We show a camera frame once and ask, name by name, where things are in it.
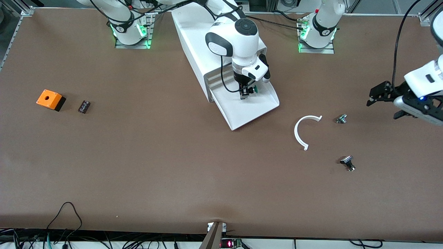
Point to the black module with red display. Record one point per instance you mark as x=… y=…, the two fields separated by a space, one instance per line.
x=229 y=244

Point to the aluminium frame profile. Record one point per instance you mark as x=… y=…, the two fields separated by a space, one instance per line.
x=28 y=11
x=424 y=17

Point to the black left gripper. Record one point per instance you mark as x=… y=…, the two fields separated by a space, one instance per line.
x=398 y=90

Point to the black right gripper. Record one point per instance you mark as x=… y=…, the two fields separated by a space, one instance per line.
x=241 y=79

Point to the green mushroom push button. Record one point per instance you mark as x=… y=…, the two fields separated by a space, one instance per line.
x=255 y=90

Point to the black square-head push button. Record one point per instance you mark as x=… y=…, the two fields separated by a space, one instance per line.
x=347 y=161

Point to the orange black button enclosure box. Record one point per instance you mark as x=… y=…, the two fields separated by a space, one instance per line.
x=52 y=100

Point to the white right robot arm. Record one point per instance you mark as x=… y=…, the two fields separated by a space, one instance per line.
x=238 y=45

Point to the small black connector block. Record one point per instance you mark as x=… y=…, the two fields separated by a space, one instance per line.
x=84 y=107

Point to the brown tapered post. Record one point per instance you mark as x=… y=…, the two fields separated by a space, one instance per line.
x=214 y=238

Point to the white plastic drawer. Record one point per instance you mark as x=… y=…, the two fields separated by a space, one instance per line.
x=216 y=85
x=216 y=72
x=249 y=110
x=216 y=79

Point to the small silver toggle switch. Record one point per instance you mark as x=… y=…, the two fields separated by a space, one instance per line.
x=341 y=119

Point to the white drawer cabinet housing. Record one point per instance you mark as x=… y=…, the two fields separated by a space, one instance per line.
x=188 y=38

